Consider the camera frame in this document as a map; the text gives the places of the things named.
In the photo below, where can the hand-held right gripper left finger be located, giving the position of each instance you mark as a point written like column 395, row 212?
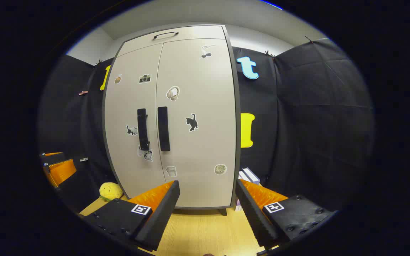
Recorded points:
column 162, row 213

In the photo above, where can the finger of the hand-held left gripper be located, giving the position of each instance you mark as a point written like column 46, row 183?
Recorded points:
column 53, row 159
column 62, row 171

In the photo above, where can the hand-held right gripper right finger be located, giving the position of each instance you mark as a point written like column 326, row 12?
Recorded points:
column 255, row 217

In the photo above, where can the beige cabinet door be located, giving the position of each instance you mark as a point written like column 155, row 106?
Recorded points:
column 205, row 149
column 121, row 113

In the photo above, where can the beige double-door shoe cabinet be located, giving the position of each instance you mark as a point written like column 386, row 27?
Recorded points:
column 198, row 32

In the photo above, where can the white cardboard box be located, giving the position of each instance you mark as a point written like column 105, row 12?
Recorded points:
column 251, row 175

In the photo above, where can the yellow plush toy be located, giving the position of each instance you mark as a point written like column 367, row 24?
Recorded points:
column 110, row 191

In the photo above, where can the small red clip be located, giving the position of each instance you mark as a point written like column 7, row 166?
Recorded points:
column 83, row 92

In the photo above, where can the black backdrop cloth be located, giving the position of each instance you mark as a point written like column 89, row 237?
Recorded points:
column 315, row 124

